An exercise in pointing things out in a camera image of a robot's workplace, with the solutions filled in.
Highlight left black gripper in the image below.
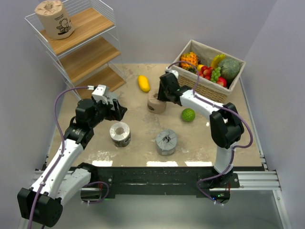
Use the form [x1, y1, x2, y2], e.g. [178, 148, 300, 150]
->
[89, 97, 127, 128]

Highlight brown roll with black print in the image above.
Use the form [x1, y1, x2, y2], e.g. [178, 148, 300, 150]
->
[147, 89, 166, 114]

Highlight green bumpy citrus fruit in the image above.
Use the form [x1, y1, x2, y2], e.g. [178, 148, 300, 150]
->
[181, 108, 195, 122]

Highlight brown paper towel roll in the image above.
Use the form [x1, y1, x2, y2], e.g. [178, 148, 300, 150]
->
[34, 0, 75, 40]

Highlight grey paper towel roll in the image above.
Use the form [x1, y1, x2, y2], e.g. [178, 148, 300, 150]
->
[106, 92, 118, 103]

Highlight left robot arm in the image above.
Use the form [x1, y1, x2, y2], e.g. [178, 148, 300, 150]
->
[17, 98, 127, 228]

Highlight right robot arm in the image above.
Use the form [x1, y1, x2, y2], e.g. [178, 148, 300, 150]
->
[158, 71, 244, 187]

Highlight white and grey towel roll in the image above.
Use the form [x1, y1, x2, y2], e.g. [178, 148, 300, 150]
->
[110, 122, 131, 147]

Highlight yellow mango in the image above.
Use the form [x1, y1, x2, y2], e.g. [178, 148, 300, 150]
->
[138, 75, 151, 93]

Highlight dark grey wrapped towel roll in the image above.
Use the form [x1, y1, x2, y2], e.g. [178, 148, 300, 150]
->
[155, 129, 178, 156]

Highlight pineapple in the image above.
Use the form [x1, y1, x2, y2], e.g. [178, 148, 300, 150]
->
[179, 52, 198, 72]

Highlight red apples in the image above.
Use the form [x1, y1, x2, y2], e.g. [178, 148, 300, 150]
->
[197, 64, 227, 87]

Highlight green grapes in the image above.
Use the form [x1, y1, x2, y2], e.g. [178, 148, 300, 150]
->
[211, 67, 221, 83]

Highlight woven fruit basket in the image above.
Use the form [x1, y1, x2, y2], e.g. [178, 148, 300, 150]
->
[171, 40, 246, 103]

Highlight yellow banana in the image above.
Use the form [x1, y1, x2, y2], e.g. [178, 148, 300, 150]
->
[210, 54, 226, 69]

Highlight green melon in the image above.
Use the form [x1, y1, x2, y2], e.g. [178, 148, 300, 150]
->
[218, 58, 240, 82]

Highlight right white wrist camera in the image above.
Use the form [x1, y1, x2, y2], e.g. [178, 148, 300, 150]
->
[165, 68, 179, 79]

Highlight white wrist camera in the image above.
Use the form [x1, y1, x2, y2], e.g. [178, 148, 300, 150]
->
[87, 84, 109, 104]
[165, 68, 179, 79]

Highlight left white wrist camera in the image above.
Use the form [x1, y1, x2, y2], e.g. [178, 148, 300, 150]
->
[87, 84, 109, 104]

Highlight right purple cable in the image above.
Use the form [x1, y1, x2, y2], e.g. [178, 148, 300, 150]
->
[166, 61, 254, 203]

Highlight white wire wooden shelf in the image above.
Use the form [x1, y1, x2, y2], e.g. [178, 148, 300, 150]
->
[25, 0, 126, 91]

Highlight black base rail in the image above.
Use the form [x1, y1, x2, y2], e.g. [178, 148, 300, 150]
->
[78, 163, 240, 203]

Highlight aluminium frame rail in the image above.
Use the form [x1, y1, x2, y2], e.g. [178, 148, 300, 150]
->
[33, 152, 290, 229]

